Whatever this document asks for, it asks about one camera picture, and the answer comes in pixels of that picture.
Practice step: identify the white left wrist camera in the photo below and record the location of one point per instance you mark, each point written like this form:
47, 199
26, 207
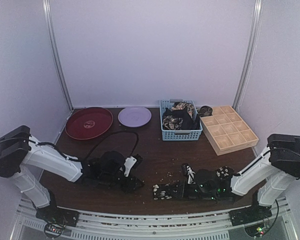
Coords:
131, 162

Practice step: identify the green circuit board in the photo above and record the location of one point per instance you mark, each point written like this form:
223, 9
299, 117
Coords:
256, 230
53, 230

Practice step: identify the right green circuit board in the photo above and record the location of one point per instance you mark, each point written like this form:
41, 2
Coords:
256, 230

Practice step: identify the wooden compartment organizer box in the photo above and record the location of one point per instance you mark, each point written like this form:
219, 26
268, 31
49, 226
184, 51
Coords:
227, 132

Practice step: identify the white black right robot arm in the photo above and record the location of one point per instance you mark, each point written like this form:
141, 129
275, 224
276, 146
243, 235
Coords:
278, 164

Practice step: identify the left green circuit board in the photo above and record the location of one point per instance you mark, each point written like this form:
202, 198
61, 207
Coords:
53, 230

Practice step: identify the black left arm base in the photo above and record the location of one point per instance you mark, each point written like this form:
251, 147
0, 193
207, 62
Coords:
58, 216

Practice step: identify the right aluminium frame post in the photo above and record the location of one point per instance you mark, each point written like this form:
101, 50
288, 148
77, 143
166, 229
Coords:
251, 47

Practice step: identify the rolled dark patterned tie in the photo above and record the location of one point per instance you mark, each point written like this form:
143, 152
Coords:
205, 111

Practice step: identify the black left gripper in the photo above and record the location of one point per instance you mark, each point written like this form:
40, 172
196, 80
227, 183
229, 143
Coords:
129, 186

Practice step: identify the blue perforated plastic basket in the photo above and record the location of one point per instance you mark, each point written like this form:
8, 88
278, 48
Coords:
178, 135

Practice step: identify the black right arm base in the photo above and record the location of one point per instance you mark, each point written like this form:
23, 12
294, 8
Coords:
249, 214

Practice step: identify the dark red round tray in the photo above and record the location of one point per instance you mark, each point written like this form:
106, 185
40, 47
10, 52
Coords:
89, 123

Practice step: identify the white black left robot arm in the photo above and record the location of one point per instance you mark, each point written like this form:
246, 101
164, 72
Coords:
19, 149

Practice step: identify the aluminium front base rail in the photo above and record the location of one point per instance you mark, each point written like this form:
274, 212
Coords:
213, 225

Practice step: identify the left aluminium frame post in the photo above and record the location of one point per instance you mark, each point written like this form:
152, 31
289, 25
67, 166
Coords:
56, 57

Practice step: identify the black skull pattern tie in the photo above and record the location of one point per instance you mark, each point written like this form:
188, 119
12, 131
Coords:
163, 191

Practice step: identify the orange paisley patterned tie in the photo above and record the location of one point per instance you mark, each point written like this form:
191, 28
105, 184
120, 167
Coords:
182, 107

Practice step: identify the plain black tie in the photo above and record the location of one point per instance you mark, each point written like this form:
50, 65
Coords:
179, 120

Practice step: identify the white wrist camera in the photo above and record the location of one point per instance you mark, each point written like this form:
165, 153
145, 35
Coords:
188, 173
131, 162

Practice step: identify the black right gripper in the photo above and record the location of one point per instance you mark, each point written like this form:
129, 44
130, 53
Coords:
181, 189

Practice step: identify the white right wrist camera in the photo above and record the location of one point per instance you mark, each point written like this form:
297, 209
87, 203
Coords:
188, 173

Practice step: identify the lavender round plate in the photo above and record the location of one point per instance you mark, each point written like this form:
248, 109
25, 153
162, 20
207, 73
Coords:
134, 116

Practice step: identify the aluminium frame post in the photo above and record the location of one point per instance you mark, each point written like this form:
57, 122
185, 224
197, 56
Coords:
251, 47
56, 57

